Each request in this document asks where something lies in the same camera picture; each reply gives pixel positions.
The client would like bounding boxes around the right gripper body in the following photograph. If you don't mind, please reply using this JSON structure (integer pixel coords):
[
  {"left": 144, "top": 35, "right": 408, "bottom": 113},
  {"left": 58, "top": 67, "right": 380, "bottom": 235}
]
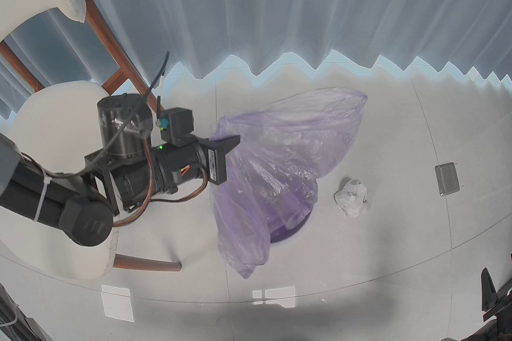
[{"left": 482, "top": 299, "right": 512, "bottom": 324}]

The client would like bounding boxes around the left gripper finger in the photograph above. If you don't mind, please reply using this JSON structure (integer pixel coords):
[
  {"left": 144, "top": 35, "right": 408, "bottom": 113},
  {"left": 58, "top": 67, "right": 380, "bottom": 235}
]
[{"left": 214, "top": 134, "right": 241, "bottom": 156}]

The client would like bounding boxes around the black cable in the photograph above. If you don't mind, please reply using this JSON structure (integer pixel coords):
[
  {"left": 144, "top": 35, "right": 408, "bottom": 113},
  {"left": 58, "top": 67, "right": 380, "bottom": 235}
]
[{"left": 52, "top": 51, "right": 170, "bottom": 177}]

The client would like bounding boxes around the white trash bin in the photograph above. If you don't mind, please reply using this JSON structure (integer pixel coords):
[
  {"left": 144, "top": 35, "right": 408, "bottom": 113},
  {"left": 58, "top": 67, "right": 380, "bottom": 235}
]
[{"left": 267, "top": 192, "right": 319, "bottom": 248}]

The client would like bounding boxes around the crumpled white paper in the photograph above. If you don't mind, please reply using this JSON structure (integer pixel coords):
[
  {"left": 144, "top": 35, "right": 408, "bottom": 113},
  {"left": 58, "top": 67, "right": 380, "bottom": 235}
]
[{"left": 334, "top": 179, "right": 369, "bottom": 218}]

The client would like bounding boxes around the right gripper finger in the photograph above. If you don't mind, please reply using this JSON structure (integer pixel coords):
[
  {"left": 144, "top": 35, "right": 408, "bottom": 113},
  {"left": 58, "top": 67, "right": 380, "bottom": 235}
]
[
  {"left": 497, "top": 277, "right": 512, "bottom": 307},
  {"left": 481, "top": 267, "right": 498, "bottom": 312}
]

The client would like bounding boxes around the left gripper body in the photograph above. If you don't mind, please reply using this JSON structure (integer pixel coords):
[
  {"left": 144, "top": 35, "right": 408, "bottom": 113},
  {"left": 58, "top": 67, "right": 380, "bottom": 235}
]
[{"left": 154, "top": 137, "right": 229, "bottom": 195}]

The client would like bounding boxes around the white cushioned wooden chair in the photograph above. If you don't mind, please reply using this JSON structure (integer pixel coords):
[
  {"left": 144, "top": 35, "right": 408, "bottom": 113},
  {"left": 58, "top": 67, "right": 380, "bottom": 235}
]
[{"left": 0, "top": 0, "right": 182, "bottom": 280}]

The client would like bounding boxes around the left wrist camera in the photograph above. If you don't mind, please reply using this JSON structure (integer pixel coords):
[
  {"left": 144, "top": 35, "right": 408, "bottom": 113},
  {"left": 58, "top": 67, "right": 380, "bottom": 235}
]
[{"left": 158, "top": 107, "right": 197, "bottom": 144}]

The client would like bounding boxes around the purple plastic bag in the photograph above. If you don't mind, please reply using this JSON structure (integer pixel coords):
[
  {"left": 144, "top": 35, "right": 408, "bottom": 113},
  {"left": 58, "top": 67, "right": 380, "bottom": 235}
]
[{"left": 210, "top": 87, "right": 369, "bottom": 279}]

